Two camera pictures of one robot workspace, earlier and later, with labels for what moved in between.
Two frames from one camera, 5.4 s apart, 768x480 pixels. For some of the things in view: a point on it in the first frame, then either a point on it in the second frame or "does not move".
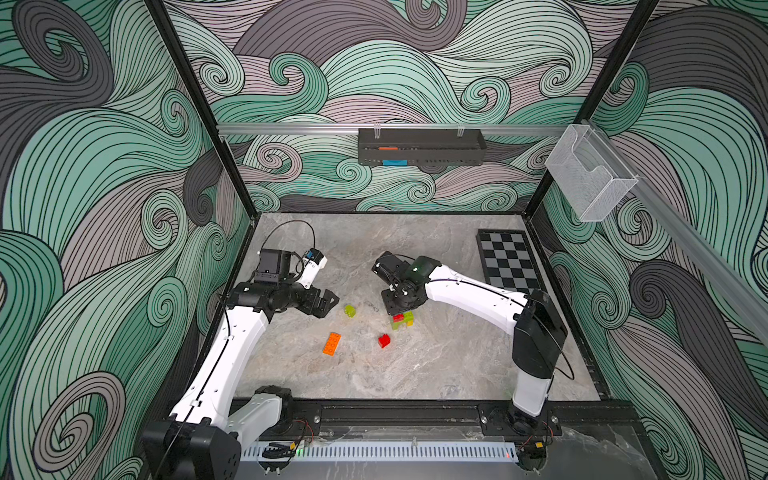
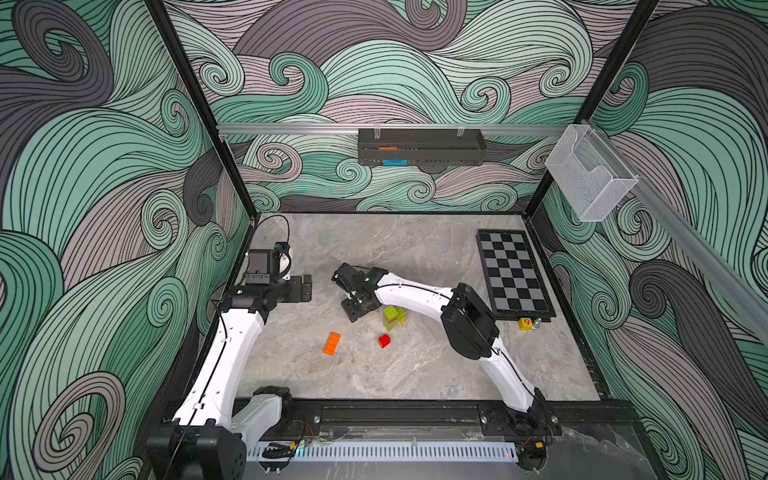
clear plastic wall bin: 589,174 does not move
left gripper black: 321,305 -> 294,283
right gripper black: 394,305 -> 354,309
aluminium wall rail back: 278,129 does not move
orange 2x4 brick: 331,344 does not move
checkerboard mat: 508,260 does not move
